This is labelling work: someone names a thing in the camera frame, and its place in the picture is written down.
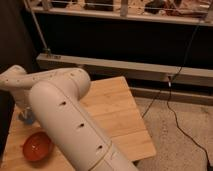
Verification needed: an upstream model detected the blue ceramic cup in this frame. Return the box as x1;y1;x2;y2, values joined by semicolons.
18;109;35;125

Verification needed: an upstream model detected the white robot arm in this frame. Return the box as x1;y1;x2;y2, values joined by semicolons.
0;65;138;171

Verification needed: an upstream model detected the metal pole with base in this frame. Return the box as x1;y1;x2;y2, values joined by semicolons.
24;0;51;57

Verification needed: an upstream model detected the orange red bowl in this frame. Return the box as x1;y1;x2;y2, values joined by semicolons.
22;131;54;162

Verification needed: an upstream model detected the upper cluttered shelf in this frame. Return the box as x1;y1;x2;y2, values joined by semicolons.
23;0;213;28

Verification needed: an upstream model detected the black cable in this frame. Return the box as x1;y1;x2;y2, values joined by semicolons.
141;16;213;171

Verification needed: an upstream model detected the long shelf rail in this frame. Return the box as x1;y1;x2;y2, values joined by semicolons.
37;53;213;88

